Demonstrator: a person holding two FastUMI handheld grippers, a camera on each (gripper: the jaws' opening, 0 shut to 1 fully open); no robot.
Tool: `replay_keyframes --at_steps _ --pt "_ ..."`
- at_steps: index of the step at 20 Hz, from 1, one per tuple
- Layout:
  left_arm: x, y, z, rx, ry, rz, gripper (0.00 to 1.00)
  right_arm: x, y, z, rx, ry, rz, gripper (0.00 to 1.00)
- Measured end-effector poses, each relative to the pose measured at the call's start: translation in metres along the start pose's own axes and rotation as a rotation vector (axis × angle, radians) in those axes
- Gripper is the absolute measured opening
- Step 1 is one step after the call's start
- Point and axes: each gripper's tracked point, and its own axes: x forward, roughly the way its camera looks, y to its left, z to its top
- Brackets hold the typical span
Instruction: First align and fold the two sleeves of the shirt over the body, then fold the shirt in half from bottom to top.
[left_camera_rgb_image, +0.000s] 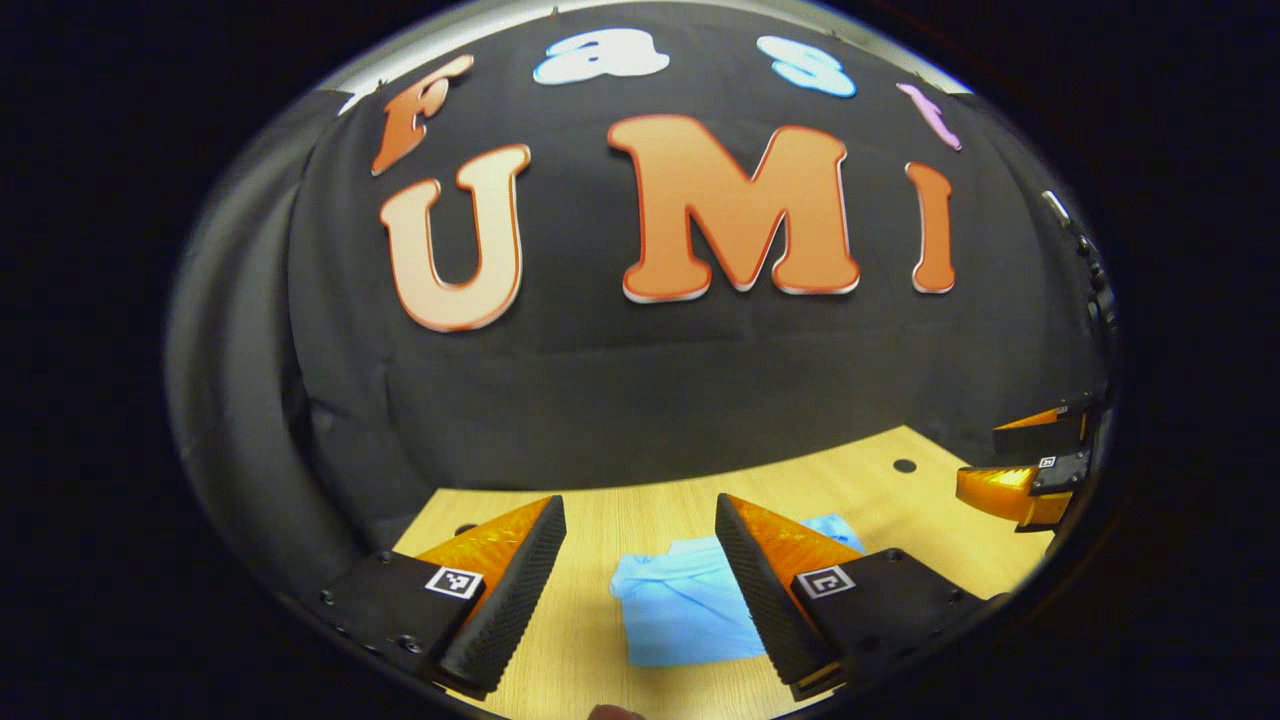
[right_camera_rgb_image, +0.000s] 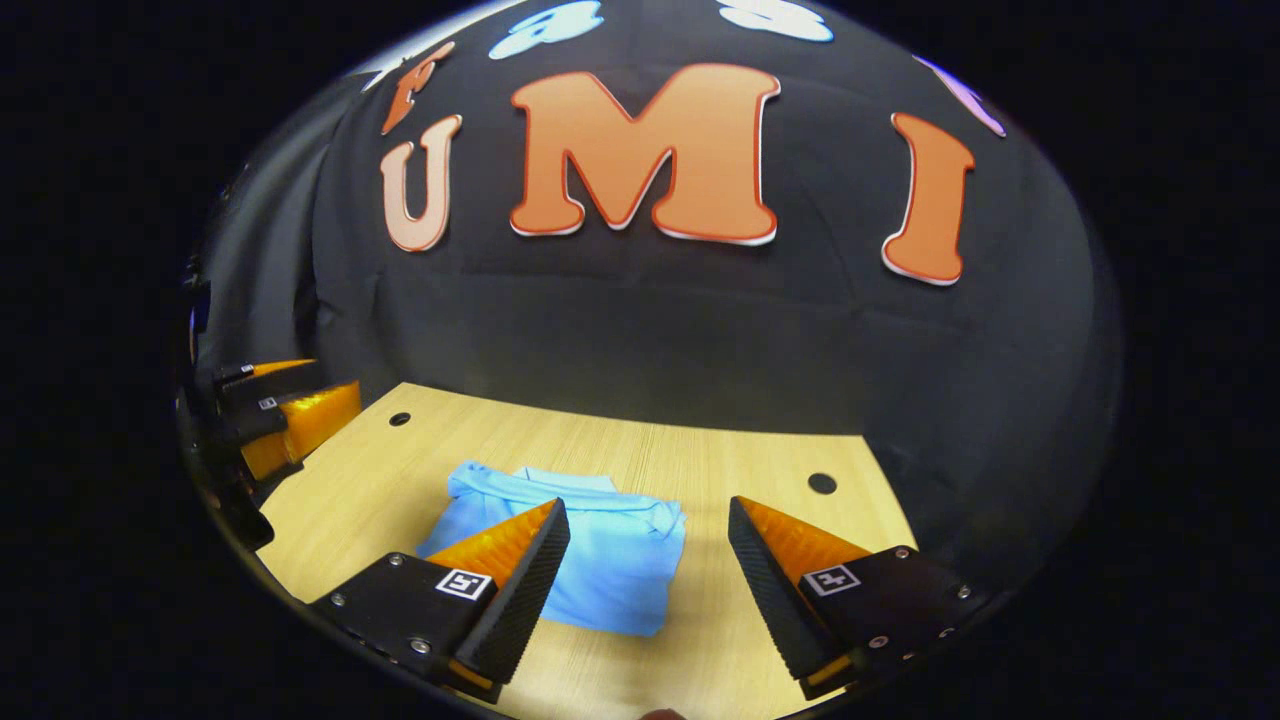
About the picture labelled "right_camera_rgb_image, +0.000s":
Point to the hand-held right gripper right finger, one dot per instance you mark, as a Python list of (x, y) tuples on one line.
[(765, 600)]

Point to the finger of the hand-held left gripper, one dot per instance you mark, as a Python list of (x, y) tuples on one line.
[(320, 415), (290, 378)]

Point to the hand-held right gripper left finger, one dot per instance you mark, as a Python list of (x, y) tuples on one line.
[(525, 600)]

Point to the light blue T-shirt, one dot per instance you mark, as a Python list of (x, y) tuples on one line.
[(620, 570)]

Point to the black backdrop cloth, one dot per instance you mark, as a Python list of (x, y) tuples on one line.
[(650, 330)]

